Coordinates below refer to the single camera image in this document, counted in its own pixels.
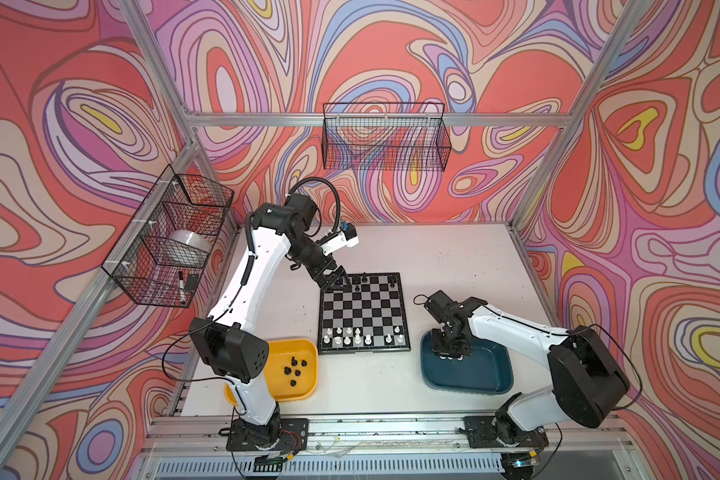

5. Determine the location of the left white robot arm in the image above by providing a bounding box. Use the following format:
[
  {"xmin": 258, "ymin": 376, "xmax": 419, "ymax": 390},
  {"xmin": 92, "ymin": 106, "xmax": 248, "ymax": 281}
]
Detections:
[{"xmin": 188, "ymin": 177, "xmax": 359, "ymax": 449}]

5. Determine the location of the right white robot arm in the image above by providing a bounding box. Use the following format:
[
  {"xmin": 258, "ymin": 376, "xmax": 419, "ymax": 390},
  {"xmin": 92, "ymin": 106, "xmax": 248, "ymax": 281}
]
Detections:
[{"xmin": 424, "ymin": 290, "xmax": 631, "ymax": 447}]

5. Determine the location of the black white chess board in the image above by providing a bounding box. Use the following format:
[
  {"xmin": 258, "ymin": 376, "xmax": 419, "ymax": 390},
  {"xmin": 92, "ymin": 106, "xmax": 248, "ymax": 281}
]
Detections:
[{"xmin": 317, "ymin": 272, "xmax": 411, "ymax": 355}]

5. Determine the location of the teal plastic tray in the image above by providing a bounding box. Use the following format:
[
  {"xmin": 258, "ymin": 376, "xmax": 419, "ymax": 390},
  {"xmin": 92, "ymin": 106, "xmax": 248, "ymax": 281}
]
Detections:
[{"xmin": 420, "ymin": 332, "xmax": 514, "ymax": 395}]

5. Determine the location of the yellow plastic tray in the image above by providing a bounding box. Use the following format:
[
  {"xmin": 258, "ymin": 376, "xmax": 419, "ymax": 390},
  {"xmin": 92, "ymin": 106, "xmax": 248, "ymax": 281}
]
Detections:
[{"xmin": 260, "ymin": 338, "xmax": 318, "ymax": 402}]

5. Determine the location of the white roll in basket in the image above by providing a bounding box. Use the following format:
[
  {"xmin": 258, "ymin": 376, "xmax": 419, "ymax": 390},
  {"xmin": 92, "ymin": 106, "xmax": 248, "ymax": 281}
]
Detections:
[{"xmin": 168, "ymin": 229, "xmax": 212, "ymax": 255}]

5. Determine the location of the black marker in basket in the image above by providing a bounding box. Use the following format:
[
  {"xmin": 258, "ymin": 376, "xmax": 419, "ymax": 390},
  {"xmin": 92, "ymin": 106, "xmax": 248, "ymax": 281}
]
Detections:
[{"xmin": 178, "ymin": 271, "xmax": 187, "ymax": 306}]

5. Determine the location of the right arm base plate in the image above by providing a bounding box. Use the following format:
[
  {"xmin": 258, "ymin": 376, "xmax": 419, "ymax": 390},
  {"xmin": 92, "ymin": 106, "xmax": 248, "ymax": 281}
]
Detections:
[{"xmin": 459, "ymin": 415, "xmax": 549, "ymax": 450}]

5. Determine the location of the black wire basket back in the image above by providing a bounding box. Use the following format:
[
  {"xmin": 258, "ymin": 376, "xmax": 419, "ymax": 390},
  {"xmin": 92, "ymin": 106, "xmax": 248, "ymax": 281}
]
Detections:
[{"xmin": 321, "ymin": 100, "xmax": 452, "ymax": 172}]

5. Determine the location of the black wire basket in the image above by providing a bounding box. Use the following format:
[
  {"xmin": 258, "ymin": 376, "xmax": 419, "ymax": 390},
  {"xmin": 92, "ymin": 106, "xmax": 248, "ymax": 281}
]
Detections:
[
  {"xmin": 101, "ymin": 166, "xmax": 234, "ymax": 308},
  {"xmin": 321, "ymin": 100, "xmax": 452, "ymax": 172}
]

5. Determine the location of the black wire basket left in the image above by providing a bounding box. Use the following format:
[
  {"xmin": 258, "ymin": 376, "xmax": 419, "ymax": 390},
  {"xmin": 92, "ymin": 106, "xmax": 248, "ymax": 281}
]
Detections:
[{"xmin": 101, "ymin": 166, "xmax": 234, "ymax": 308}]

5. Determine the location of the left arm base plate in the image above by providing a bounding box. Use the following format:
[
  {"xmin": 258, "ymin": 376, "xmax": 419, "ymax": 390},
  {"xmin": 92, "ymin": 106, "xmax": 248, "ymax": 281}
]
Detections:
[{"xmin": 219, "ymin": 417, "xmax": 309, "ymax": 454}]

